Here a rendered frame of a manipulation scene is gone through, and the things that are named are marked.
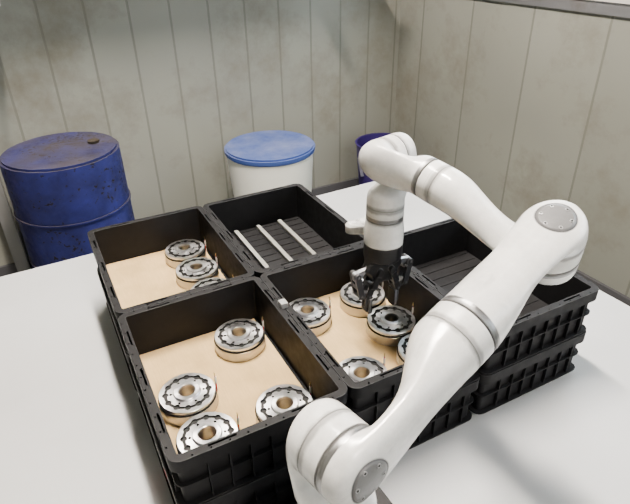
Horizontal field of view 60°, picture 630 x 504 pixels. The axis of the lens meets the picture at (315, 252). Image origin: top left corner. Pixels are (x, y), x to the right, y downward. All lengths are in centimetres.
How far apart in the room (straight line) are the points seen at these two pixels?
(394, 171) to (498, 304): 32
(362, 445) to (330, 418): 5
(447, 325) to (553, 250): 18
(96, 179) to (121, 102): 67
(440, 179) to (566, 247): 22
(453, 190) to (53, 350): 104
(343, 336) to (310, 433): 56
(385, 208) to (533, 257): 32
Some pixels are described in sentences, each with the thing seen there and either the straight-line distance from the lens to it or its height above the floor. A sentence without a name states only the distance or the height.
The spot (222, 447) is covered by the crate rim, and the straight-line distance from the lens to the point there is 87.
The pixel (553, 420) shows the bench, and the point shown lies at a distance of 127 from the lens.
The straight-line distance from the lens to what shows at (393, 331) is 115.
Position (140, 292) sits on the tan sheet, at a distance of 139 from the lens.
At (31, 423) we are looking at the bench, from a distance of 134.
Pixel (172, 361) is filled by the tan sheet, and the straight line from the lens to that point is 116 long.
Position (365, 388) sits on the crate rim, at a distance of 93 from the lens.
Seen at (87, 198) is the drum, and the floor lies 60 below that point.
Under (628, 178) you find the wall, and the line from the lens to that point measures 276.
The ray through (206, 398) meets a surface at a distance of 103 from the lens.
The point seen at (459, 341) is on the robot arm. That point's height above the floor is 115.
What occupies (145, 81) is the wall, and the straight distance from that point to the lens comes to 308.
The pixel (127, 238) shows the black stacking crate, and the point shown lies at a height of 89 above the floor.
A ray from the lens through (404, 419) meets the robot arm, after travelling 64.
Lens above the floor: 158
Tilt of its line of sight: 31 degrees down
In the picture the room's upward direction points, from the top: 1 degrees counter-clockwise
